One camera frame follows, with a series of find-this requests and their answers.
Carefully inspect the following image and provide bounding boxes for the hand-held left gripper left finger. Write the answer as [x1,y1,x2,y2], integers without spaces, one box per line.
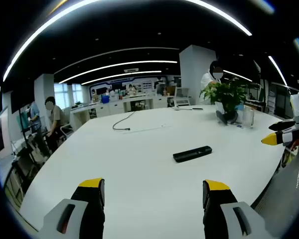
[38,177,106,239]

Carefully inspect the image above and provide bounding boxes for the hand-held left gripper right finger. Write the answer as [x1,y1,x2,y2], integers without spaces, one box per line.
[202,179,271,239]

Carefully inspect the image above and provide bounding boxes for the black remote control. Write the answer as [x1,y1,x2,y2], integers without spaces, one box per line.
[172,145,213,163]

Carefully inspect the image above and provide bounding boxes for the clear plastic container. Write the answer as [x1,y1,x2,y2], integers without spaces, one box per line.
[241,107,255,129]

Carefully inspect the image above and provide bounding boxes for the long ceiling light strip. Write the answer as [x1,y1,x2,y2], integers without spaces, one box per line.
[2,0,253,82]
[58,60,178,84]
[268,55,289,87]
[80,70,163,86]

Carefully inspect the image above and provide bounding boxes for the grey mesh chair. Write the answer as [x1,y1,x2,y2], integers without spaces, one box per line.
[250,151,299,236]

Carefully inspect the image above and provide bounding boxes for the green potted plant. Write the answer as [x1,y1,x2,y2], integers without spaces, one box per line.
[199,78,249,125]

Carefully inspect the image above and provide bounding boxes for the white office chair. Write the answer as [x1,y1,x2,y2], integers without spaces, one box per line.
[60,122,75,138]

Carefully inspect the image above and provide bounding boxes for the white counter cabinets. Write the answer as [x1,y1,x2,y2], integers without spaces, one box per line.
[69,95,170,130]

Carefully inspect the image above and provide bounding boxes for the computer monitor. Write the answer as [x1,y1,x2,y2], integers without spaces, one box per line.
[0,106,11,161]

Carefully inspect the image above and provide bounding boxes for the black cable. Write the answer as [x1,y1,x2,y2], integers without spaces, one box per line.
[112,111,137,131]

